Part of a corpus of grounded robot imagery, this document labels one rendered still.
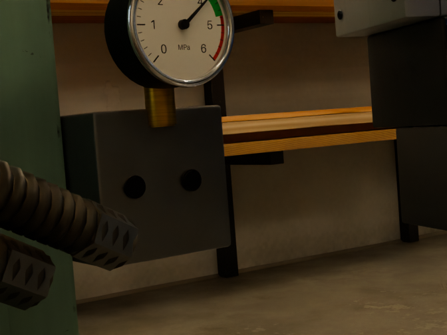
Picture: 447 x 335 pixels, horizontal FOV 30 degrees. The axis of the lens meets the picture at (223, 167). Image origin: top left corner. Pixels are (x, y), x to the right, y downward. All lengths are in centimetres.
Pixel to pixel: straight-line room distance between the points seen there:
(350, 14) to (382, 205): 312
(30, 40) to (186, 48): 8
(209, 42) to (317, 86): 322
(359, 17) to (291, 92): 279
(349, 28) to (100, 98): 237
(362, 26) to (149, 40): 38
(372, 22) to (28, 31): 38
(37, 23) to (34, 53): 2
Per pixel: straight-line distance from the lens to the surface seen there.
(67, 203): 34
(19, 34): 45
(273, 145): 288
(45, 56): 46
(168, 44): 42
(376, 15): 75
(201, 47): 43
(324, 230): 367
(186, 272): 330
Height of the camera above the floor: 61
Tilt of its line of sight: 3 degrees down
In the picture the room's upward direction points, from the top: 4 degrees counter-clockwise
